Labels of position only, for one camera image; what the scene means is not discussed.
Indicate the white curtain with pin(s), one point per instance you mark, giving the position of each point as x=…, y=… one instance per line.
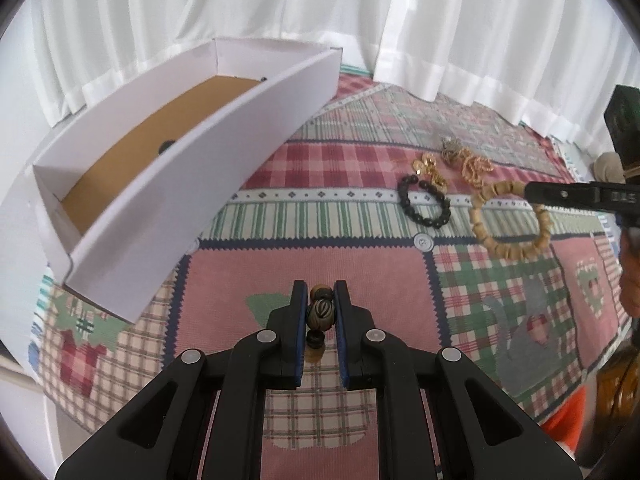
x=200, y=5
x=500, y=35

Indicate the gold earrings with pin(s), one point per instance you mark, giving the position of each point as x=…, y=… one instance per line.
x=427, y=165

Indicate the patchwork plaid blanket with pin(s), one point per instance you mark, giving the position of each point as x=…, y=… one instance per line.
x=350, y=260

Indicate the white cardboard box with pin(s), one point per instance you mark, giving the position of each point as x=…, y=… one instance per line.
x=210, y=185

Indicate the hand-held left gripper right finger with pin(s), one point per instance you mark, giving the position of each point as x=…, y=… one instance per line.
x=341, y=345

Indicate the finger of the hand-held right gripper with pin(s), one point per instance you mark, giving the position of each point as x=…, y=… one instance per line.
x=570, y=195

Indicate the tan cloth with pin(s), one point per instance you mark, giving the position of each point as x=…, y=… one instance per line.
x=609, y=167

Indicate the dark wooden furniture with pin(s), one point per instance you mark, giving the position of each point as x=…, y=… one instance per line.
x=617, y=400

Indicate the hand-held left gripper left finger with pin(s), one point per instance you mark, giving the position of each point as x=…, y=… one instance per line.
x=302, y=330

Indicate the dark wide bangle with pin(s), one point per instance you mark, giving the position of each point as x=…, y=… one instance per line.
x=165, y=146

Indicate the silver pendant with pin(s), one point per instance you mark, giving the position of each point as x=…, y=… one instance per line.
x=451, y=149

